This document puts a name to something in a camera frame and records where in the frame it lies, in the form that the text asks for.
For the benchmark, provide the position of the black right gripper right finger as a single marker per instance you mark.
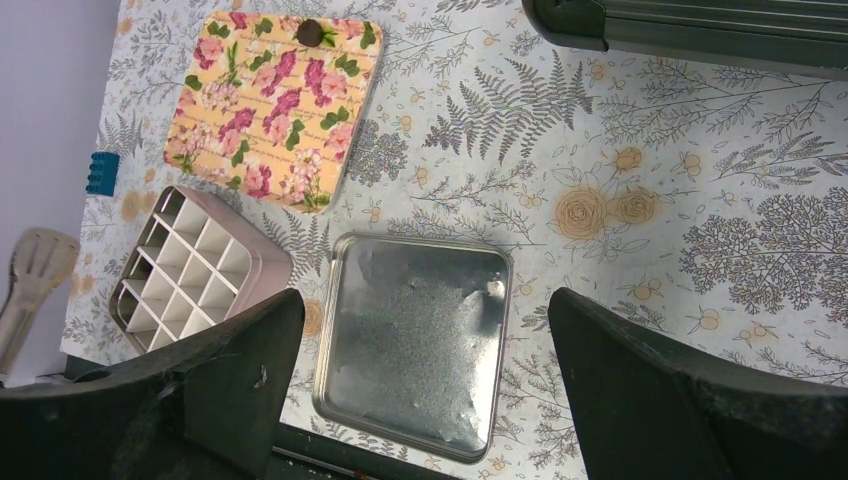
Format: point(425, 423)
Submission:
point(646, 406)

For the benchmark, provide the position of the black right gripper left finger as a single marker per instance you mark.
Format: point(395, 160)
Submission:
point(271, 328)

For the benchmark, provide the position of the white handled metal tongs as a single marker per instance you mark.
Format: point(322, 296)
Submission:
point(41, 260)

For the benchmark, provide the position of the pink divided chocolate box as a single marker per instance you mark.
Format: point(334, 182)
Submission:
point(196, 263)

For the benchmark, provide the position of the dark chocolate piece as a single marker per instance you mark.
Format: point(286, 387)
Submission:
point(310, 33)

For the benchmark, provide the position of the silver metal tin lid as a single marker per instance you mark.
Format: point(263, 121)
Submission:
point(412, 341)

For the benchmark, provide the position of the blue lego brick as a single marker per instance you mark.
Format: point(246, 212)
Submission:
point(103, 172)

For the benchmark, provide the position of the floral rectangular tray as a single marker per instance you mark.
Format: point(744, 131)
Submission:
point(265, 116)

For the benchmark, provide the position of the black poker chip case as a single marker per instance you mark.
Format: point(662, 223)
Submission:
point(807, 38)

